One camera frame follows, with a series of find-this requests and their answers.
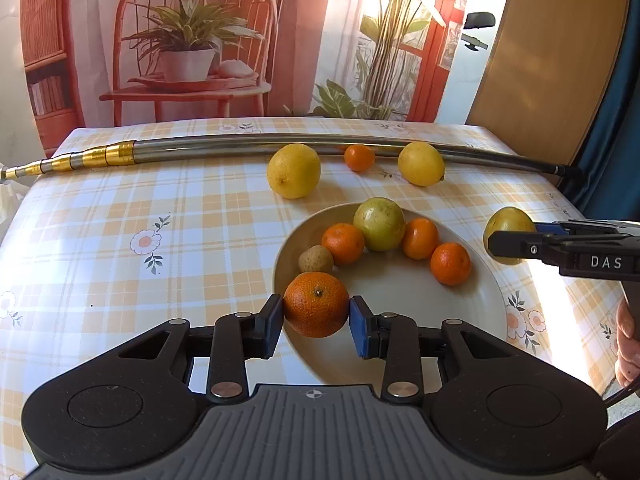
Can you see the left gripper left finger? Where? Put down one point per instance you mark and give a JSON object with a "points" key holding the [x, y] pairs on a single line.
{"points": [[239, 337]]}

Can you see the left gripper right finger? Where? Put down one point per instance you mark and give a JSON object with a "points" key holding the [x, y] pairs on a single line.
{"points": [[394, 339]]}

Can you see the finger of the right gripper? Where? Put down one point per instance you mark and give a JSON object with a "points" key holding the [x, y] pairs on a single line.
{"points": [[606, 257], [589, 227]]}

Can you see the beige round plate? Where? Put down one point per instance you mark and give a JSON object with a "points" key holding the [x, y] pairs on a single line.
{"points": [[389, 282]]}

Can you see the orange mandarin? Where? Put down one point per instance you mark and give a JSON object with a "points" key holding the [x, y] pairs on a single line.
{"points": [[345, 243], [450, 264], [316, 304], [359, 157]]}

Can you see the orange mandarin plate edge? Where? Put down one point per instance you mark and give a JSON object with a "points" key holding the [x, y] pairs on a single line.
{"points": [[421, 239]]}

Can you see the small brown kiwi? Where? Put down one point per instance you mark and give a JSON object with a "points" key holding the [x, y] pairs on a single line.
{"points": [[316, 259]]}

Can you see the person right hand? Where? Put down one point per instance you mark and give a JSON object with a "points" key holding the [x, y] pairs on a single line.
{"points": [[628, 349]]}

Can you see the wooden board panel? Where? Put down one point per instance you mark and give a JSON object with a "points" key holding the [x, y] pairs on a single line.
{"points": [[547, 74]]}

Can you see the yellow lemon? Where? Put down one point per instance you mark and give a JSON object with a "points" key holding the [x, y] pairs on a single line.
{"points": [[421, 165]]}

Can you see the large yellow grapefruit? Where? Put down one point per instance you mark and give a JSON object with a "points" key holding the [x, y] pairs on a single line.
{"points": [[294, 171]]}

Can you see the printed room backdrop cloth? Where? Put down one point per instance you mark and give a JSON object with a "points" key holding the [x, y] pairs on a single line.
{"points": [[103, 63]]}

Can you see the black wall hook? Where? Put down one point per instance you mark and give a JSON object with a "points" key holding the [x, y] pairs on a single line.
{"points": [[479, 30]]}

